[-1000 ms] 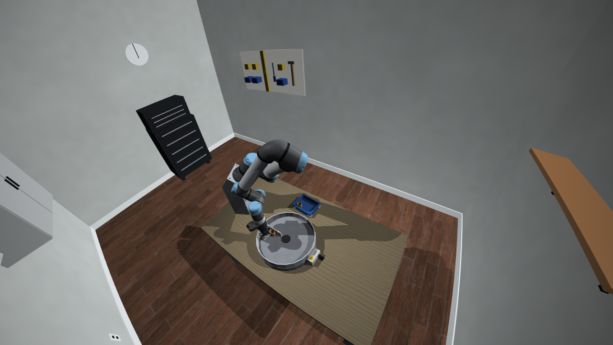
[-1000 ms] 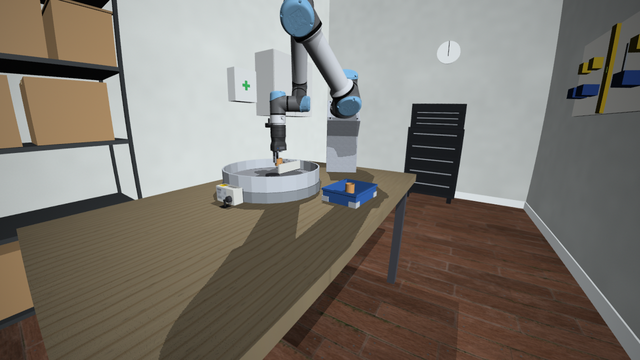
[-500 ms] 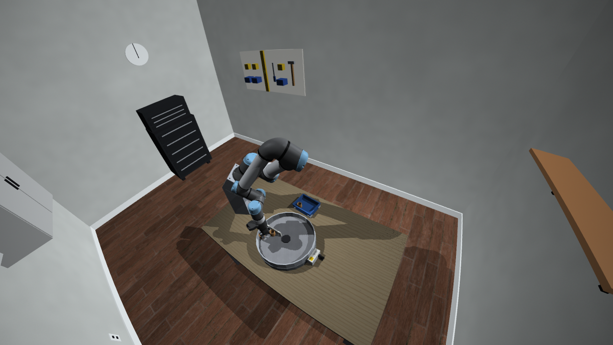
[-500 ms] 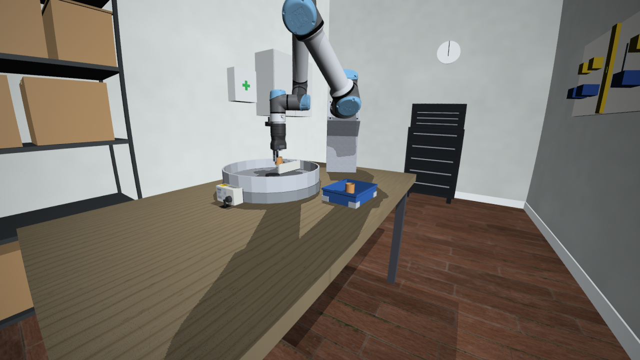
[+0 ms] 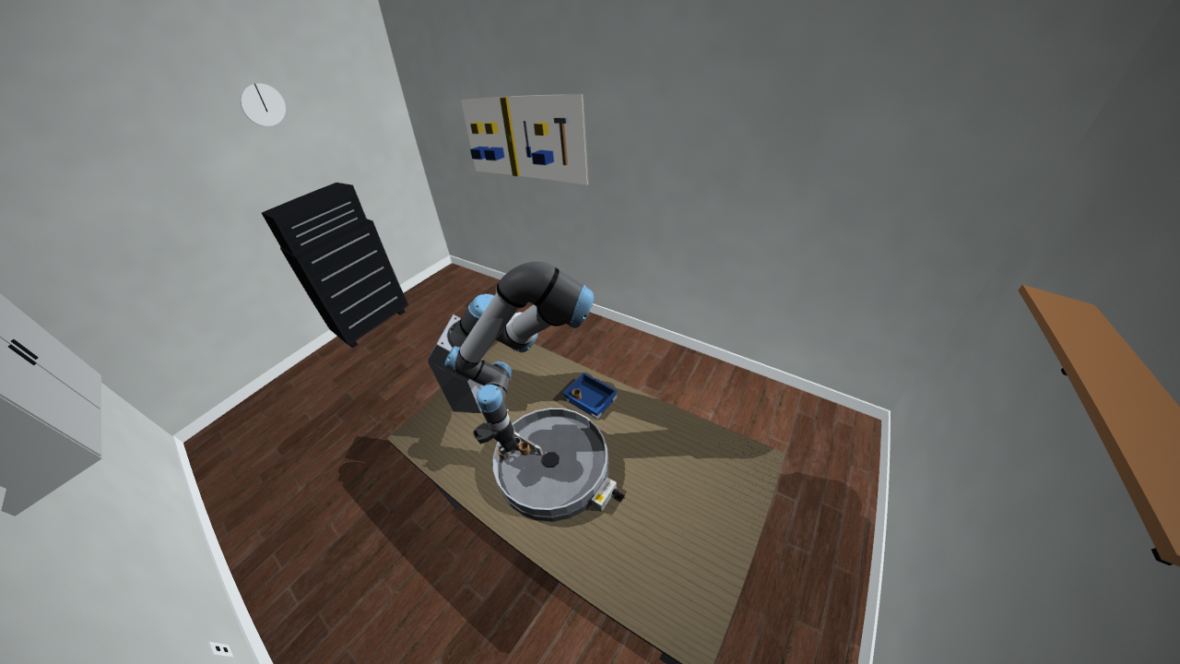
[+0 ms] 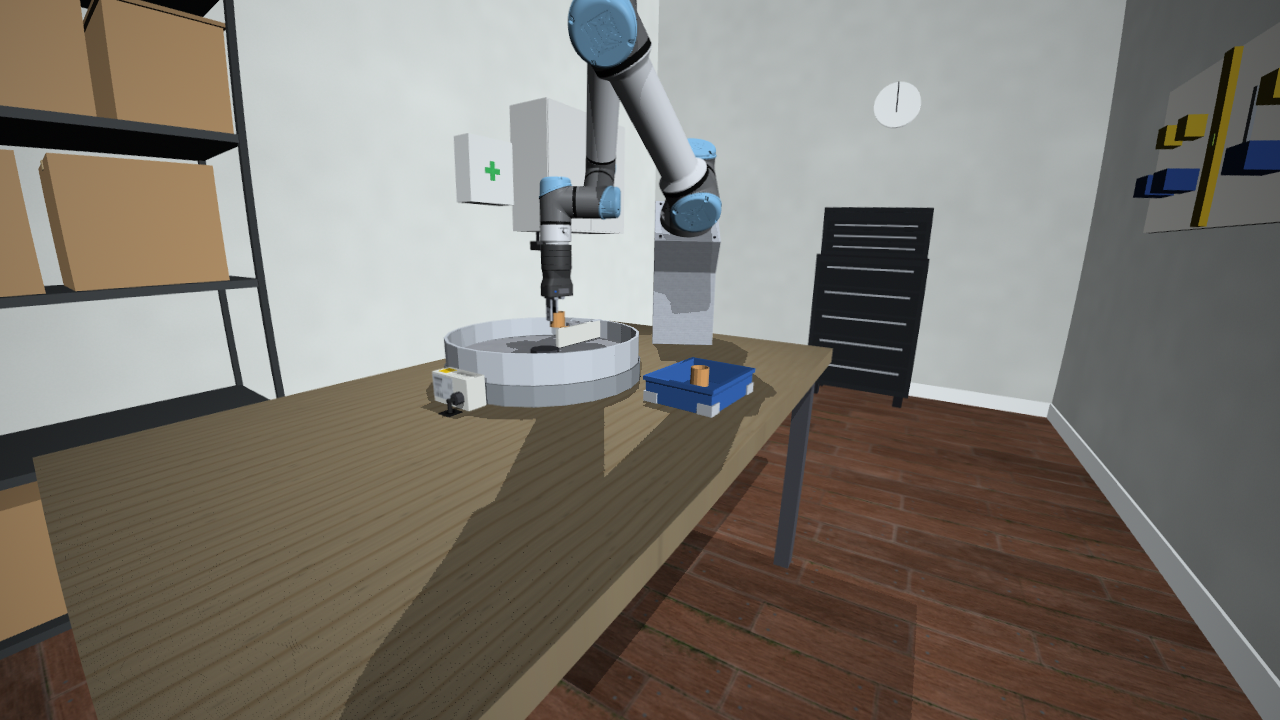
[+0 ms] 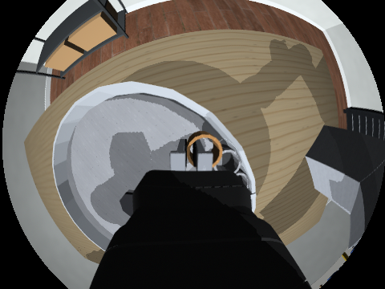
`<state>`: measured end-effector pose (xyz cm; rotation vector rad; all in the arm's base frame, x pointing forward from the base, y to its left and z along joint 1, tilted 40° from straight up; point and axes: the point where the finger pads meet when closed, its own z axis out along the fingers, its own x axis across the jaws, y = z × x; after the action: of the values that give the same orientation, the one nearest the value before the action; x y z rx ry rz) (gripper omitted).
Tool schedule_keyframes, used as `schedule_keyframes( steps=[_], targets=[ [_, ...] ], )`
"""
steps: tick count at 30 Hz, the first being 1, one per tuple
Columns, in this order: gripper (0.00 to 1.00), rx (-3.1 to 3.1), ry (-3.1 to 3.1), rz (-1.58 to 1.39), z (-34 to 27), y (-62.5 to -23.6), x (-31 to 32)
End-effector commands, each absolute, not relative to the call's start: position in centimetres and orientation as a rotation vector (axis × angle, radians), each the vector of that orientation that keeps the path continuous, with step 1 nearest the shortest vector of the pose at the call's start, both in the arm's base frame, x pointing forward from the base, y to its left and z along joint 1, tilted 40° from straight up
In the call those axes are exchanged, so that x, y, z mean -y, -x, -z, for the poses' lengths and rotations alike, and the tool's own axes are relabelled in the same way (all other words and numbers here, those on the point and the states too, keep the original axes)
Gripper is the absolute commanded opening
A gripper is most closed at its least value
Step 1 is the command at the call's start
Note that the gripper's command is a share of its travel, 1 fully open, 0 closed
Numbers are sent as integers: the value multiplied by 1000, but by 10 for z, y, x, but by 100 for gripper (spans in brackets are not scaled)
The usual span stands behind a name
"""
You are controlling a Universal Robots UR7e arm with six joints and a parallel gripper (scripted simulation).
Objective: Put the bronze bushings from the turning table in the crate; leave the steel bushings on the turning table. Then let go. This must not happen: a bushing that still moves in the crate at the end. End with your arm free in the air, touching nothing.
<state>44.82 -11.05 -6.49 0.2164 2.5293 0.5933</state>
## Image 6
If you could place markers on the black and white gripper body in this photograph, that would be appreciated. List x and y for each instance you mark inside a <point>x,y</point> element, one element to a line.
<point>556,260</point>

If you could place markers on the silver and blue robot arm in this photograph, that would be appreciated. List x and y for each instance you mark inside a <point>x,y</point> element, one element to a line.
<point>610,34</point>

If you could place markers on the blue crate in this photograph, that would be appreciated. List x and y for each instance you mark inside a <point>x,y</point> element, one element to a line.
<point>671,386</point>

